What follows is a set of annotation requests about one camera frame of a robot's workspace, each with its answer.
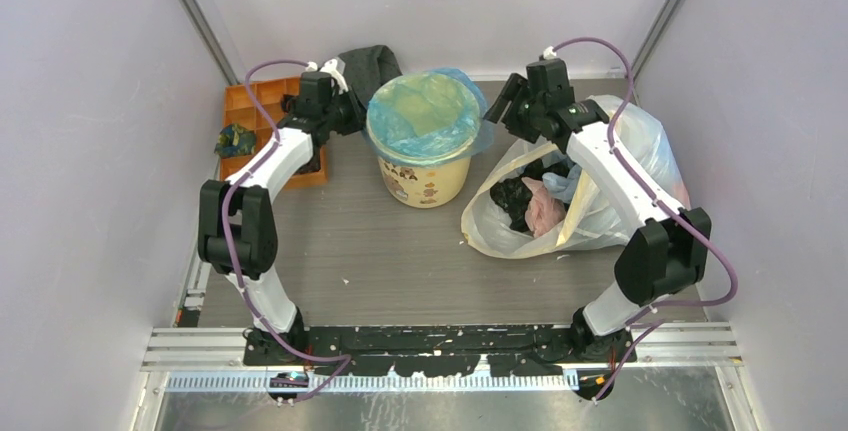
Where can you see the pink cloth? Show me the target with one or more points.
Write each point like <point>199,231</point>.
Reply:
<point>544,211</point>

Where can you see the grey dotted cloth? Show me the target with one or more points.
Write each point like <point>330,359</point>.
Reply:
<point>367,69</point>

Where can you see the large clear plastic bag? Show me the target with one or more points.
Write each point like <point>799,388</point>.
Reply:
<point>591,221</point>

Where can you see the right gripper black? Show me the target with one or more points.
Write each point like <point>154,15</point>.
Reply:
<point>516,89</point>

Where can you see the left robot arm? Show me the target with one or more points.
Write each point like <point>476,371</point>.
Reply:
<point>237,233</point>

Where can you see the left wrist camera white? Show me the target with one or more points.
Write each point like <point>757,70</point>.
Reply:
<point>335,68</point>

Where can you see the white slotted cable duct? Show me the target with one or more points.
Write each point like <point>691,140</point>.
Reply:
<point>300,382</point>

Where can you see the yellow trash bin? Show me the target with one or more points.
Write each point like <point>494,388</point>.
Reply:
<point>424,187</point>

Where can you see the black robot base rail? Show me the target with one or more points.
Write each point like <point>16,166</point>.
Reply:
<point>436,351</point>

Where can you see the blue trash bag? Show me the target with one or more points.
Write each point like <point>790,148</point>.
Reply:
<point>428,119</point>

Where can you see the blue green bag roll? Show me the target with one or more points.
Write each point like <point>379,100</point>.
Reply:
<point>235,140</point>

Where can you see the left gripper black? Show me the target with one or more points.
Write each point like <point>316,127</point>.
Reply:
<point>358,112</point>

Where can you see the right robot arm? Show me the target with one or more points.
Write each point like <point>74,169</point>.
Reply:
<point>664,254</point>

